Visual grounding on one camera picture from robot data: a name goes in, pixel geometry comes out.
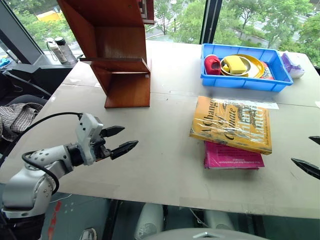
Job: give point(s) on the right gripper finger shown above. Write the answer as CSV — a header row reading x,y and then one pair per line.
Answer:
x,y
316,140
310,168

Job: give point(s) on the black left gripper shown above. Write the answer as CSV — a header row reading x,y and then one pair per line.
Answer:
x,y
100,150

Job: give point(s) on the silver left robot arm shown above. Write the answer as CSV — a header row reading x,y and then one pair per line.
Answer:
x,y
22,185

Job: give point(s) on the pink spiral-bound book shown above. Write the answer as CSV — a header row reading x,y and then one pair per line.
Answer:
x,y
232,160

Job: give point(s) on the yellow plastic-wrapped book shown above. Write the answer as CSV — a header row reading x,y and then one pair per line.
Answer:
x,y
230,125

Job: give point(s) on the brown wooden bookshelf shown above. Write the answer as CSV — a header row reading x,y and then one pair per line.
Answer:
x,y
120,37

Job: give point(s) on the purple white plastic bag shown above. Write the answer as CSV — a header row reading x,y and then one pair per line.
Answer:
x,y
291,65

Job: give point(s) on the black table leg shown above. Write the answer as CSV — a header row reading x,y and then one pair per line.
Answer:
x,y
111,220

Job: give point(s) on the red white snack package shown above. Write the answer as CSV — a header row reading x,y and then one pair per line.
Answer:
x,y
268,72

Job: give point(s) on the white rounded robot shell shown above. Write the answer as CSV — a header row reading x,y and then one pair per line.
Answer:
x,y
218,221
148,220

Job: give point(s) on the blue plastic bin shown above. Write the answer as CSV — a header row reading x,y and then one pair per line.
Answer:
x,y
245,83

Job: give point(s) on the yellow round plate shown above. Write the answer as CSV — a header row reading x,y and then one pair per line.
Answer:
x,y
256,66

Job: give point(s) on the beige round bowl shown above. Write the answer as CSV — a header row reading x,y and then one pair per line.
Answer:
x,y
248,65

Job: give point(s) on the clear bottle with black cap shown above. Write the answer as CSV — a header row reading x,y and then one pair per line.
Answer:
x,y
66,51

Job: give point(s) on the checked cloth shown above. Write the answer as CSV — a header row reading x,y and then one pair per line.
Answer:
x,y
17,117

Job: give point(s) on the white water bottle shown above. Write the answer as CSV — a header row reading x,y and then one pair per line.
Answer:
x,y
56,51

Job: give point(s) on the yellow sponge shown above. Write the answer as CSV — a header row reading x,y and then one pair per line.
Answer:
x,y
236,64

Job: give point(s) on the grey rounded robot body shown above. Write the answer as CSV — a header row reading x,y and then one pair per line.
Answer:
x,y
205,235

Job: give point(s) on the blue small object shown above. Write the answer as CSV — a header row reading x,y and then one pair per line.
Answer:
x,y
4,62

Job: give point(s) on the yellow vehicle outside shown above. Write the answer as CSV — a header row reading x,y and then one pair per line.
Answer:
x,y
48,16

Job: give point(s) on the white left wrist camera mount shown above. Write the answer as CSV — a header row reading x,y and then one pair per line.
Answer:
x,y
86,130

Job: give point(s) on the grey window frame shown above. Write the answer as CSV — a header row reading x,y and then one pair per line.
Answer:
x,y
17,30

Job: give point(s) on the black window post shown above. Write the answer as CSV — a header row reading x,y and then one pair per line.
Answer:
x,y
208,20

